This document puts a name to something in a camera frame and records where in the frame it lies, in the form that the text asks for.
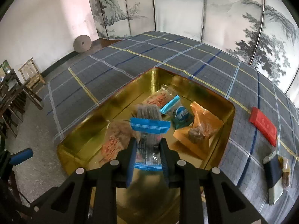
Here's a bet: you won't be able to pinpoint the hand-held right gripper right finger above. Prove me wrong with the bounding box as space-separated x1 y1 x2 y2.
159 137 269 224

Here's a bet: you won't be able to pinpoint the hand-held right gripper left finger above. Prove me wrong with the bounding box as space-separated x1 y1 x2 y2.
28 137 138 224

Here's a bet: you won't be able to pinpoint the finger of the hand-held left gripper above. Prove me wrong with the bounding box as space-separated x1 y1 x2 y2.
14 187 61 218
9 148 34 167

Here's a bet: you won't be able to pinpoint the clear snack packet blue ends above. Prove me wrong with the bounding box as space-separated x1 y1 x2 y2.
130 117 171 170

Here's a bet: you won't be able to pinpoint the clear packet of biscuits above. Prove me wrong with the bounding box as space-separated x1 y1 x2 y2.
141 85 180 109
98 121 131 166

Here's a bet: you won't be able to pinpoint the brown snack packet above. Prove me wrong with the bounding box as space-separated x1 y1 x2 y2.
279 156 291 189
188 127 206 145

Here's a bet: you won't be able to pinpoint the red tin box gold inside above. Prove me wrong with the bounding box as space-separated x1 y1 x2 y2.
57 67 236 224

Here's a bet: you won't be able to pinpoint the light blue white snack packet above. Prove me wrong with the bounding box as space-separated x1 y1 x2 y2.
160 95 194 129

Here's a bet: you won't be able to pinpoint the orange snack packet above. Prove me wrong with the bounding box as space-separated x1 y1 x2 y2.
173 101 225 159

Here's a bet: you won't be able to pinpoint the dark blue white packet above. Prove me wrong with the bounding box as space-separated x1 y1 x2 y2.
263 150 284 206

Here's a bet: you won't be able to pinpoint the dark wooden chair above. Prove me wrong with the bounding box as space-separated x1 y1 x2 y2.
0 69 44 138

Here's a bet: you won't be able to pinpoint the small wooden stool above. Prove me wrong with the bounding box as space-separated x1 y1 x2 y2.
18 57 46 91

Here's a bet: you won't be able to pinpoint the blue plaid tablecloth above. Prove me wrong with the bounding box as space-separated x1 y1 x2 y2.
41 30 299 218

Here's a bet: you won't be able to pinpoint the round stone disc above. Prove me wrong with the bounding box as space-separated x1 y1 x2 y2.
73 35 91 52

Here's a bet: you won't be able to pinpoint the ink landscape folding screen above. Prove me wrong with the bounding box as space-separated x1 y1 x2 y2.
85 0 299 109

